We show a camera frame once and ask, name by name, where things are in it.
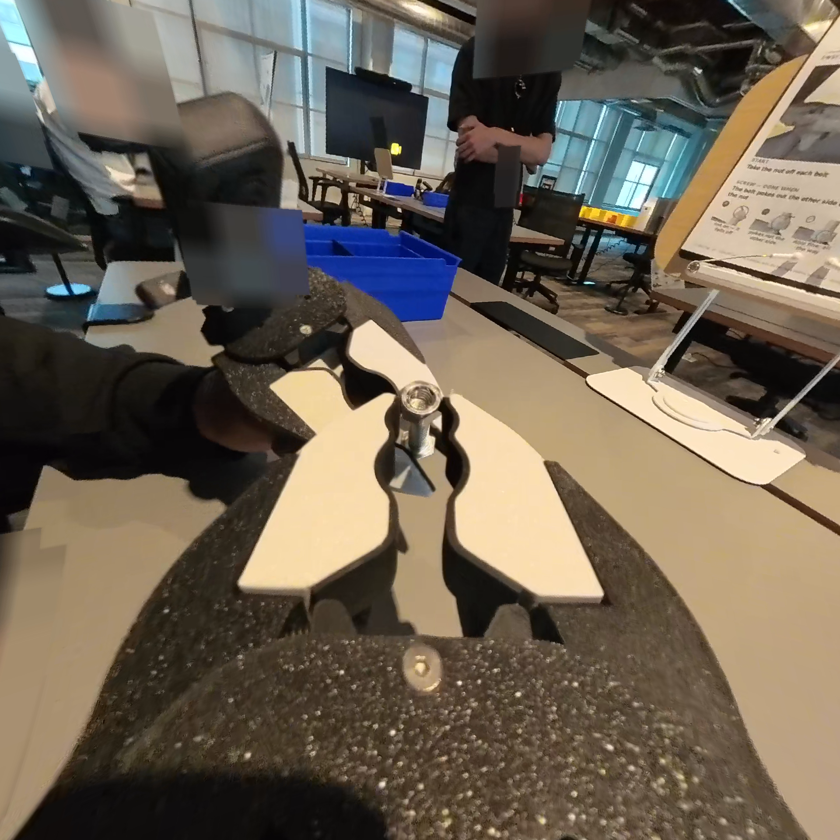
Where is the large blue plastic bin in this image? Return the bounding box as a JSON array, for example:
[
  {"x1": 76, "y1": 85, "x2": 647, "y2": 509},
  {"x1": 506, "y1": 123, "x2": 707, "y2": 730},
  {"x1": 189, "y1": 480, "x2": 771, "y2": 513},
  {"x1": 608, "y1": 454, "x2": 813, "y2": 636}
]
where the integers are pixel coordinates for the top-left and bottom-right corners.
[{"x1": 303, "y1": 223, "x2": 462, "y2": 322}]

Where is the black desk cable cover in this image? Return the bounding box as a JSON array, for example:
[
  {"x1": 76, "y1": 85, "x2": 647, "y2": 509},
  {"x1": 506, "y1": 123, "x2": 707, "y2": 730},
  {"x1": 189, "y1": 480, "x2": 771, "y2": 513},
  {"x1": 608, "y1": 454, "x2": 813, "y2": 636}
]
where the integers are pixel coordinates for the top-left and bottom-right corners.
[{"x1": 471, "y1": 301, "x2": 598, "y2": 361}]

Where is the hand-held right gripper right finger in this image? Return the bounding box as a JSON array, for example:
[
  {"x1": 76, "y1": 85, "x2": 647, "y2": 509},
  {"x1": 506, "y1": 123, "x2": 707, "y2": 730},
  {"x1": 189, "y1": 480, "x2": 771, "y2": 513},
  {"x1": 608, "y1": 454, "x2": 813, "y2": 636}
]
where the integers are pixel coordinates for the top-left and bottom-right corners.
[{"x1": 441, "y1": 392, "x2": 606, "y2": 608}]

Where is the black phone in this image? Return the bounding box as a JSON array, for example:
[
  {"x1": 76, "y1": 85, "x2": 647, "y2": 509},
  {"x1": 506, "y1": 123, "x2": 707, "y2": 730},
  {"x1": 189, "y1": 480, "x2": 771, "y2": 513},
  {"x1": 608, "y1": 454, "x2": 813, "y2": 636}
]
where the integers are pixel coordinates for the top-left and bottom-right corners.
[{"x1": 134, "y1": 271, "x2": 193, "y2": 309}]

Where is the large black monitor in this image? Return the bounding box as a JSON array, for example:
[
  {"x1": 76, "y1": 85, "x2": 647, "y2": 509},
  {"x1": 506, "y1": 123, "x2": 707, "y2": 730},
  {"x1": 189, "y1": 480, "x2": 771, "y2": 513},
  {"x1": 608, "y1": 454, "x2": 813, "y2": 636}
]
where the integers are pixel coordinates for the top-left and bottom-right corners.
[{"x1": 325, "y1": 66, "x2": 431, "y2": 165}]

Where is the wooden office desk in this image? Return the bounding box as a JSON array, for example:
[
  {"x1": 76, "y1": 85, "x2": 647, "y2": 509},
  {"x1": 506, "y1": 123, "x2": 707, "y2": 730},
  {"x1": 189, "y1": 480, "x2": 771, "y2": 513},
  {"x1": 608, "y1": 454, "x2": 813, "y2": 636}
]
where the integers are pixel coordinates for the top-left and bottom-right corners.
[{"x1": 316, "y1": 167, "x2": 567, "y2": 263}]

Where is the silver hex nut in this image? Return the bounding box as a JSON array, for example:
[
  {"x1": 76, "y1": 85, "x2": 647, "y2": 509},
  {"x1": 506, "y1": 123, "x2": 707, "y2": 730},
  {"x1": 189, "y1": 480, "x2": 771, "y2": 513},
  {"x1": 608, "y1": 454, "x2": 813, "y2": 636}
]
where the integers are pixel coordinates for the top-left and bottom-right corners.
[{"x1": 397, "y1": 382, "x2": 439, "y2": 416}]

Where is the round black table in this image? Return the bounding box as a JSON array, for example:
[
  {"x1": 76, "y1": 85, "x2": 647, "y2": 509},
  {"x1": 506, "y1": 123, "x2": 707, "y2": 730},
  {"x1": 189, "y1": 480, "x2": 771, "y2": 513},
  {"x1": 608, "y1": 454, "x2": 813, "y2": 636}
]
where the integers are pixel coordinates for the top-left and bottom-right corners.
[{"x1": 0, "y1": 209, "x2": 99, "y2": 301}]

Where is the person's left hand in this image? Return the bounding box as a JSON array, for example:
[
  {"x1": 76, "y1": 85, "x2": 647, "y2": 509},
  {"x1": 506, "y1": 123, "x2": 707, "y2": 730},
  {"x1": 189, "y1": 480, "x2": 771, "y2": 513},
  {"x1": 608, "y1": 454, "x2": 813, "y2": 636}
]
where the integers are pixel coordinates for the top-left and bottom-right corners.
[{"x1": 193, "y1": 367, "x2": 296, "y2": 457}]

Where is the row of yellow bins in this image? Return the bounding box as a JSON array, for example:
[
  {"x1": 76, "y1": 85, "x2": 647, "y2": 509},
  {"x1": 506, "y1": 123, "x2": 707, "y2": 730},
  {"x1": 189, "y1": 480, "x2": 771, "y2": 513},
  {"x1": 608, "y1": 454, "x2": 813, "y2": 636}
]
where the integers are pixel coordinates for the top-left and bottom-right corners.
[{"x1": 581, "y1": 205, "x2": 641, "y2": 231}]

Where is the instruction poster board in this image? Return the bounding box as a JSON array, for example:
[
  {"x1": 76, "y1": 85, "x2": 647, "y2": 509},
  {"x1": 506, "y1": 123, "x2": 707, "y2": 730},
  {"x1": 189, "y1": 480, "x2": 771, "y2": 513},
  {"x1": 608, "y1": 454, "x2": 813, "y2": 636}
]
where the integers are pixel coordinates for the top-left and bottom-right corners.
[{"x1": 655, "y1": 0, "x2": 840, "y2": 298}]

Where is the black office chair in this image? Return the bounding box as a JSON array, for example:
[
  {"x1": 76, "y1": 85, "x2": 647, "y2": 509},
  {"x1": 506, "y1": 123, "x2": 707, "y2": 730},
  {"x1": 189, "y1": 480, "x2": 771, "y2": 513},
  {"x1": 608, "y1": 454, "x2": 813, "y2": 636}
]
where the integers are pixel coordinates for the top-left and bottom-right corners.
[
  {"x1": 287, "y1": 140, "x2": 352, "y2": 227},
  {"x1": 605, "y1": 251, "x2": 658, "y2": 315},
  {"x1": 508, "y1": 192, "x2": 586, "y2": 315}
]

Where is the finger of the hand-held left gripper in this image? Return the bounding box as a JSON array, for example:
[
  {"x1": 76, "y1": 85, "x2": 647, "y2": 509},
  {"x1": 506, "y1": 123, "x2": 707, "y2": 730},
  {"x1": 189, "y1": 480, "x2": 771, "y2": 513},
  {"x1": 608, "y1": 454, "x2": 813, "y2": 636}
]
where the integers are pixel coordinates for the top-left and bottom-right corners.
[
  {"x1": 338, "y1": 320, "x2": 442, "y2": 411},
  {"x1": 268, "y1": 366, "x2": 368, "y2": 439}
]

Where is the person's left forearm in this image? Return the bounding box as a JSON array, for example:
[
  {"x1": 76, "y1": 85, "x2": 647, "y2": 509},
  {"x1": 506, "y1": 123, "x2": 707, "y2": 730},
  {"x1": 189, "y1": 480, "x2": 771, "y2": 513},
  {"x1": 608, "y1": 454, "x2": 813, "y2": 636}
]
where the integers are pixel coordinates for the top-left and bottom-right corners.
[{"x1": 0, "y1": 314, "x2": 221, "y2": 526}]

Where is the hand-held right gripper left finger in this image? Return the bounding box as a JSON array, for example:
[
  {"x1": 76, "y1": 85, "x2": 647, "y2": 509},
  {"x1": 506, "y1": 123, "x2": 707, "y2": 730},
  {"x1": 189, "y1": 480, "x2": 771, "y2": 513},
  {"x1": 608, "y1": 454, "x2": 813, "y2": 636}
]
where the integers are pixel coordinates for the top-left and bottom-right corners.
[{"x1": 236, "y1": 394, "x2": 403, "y2": 614}]

